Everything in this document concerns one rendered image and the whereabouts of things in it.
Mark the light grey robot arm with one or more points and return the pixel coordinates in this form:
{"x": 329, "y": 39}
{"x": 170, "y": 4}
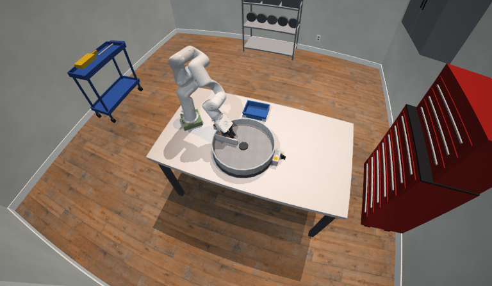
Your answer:
{"x": 190, "y": 78}

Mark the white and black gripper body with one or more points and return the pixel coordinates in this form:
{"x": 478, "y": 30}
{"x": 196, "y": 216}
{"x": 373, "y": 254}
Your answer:
{"x": 223, "y": 123}

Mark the blue crate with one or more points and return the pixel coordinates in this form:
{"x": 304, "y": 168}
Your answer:
{"x": 256, "y": 110}

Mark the grey round turntable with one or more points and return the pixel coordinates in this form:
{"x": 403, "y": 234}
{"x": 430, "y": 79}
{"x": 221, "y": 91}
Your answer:
{"x": 252, "y": 147}

